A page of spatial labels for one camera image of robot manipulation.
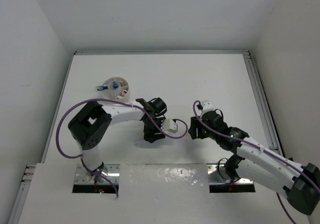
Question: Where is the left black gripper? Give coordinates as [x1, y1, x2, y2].
[143, 117, 166, 142]

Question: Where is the small blue-capped glue bottle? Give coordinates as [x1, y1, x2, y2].
[108, 81, 120, 91]

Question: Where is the clear blue pen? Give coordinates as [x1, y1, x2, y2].
[96, 85, 108, 91]

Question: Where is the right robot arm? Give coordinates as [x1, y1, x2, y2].
[188, 110, 320, 216]

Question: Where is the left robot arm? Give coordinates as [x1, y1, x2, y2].
[68, 97, 167, 174]

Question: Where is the white round compartment organizer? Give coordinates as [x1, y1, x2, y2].
[101, 77, 130, 103]

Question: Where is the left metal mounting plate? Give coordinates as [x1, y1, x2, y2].
[72, 164, 120, 194]

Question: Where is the metal mounting plate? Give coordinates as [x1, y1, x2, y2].
[207, 163, 256, 194]
[72, 164, 120, 194]

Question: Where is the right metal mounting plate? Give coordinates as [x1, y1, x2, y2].
[207, 163, 256, 194]

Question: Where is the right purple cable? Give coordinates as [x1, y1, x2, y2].
[192, 99, 320, 224]

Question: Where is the purple cable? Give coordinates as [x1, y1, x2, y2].
[55, 98, 189, 198]
[192, 99, 320, 224]

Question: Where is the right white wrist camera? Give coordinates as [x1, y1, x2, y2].
[196, 100, 214, 113]

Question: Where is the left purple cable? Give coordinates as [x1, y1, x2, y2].
[55, 98, 189, 198]

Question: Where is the aluminium frame rail right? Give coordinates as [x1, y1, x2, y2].
[243, 52, 293, 161]

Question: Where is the aluminium frame rail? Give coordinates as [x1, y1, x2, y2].
[8, 164, 36, 224]
[243, 52, 293, 161]

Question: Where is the aluminium frame rail left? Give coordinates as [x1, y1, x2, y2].
[8, 164, 36, 224]

